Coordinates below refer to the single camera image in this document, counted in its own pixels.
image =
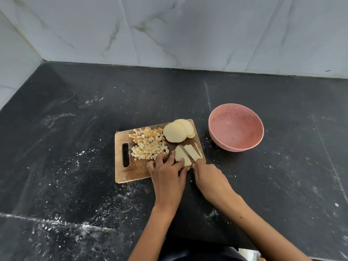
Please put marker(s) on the person's left hand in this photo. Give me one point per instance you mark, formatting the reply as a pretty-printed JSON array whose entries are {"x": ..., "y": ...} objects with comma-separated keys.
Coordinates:
[{"x": 167, "y": 184}]

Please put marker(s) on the person's right hand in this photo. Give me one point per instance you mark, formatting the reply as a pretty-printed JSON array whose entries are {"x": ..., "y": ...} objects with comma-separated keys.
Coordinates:
[{"x": 214, "y": 182}]

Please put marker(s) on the person's left middle finger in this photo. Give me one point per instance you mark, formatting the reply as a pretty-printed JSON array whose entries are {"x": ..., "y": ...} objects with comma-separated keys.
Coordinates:
[{"x": 161, "y": 159}]

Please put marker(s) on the person's right thumb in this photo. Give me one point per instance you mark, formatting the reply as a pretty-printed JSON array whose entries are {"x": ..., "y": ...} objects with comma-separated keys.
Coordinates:
[{"x": 194, "y": 169}]

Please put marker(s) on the person's left little finger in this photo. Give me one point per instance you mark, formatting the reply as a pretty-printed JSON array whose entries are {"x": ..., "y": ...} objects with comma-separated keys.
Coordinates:
[{"x": 150, "y": 165}]

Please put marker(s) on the person's left thumb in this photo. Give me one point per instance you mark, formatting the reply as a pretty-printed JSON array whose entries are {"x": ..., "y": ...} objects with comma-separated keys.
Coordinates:
[{"x": 184, "y": 171}]

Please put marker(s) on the half-cut potato slice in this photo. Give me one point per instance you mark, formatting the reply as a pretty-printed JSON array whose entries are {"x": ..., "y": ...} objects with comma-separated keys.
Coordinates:
[{"x": 180, "y": 156}]

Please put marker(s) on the kitchen knife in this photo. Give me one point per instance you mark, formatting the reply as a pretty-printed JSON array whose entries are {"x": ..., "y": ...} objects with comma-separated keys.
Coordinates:
[{"x": 187, "y": 153}]

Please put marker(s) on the person's right forearm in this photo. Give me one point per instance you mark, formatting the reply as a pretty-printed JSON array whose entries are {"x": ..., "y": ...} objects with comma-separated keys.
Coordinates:
[{"x": 261, "y": 231}]

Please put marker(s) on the person's left forearm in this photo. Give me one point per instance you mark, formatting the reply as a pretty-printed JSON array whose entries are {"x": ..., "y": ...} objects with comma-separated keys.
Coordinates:
[{"x": 155, "y": 233}]

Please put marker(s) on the wooden cutting board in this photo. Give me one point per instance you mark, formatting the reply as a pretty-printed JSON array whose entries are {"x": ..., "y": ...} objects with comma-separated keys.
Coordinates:
[{"x": 136, "y": 168}]

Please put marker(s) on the wide potato strip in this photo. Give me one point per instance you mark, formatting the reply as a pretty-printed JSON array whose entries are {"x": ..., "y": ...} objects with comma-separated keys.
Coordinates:
[{"x": 192, "y": 152}]

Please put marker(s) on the thin potato strip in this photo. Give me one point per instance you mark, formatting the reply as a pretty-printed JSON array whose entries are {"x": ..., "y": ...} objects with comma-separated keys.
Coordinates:
[{"x": 198, "y": 150}]

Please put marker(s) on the pile of diced potato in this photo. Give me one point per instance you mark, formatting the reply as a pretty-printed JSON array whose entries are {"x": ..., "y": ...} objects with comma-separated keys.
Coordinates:
[{"x": 148, "y": 144}]

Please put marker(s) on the large round potato slice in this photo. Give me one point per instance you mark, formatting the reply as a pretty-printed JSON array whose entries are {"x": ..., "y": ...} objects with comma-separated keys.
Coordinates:
[{"x": 174, "y": 132}]

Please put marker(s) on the small potato slice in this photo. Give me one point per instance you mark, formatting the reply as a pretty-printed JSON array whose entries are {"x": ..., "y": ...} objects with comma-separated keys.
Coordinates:
[{"x": 192, "y": 135}]

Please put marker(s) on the pink bowl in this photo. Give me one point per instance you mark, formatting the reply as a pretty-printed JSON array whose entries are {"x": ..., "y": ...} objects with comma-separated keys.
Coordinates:
[{"x": 235, "y": 130}]

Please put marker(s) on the person's dark trousers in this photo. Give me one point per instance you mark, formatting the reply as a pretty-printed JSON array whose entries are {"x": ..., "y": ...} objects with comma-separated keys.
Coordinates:
[{"x": 206, "y": 251}]

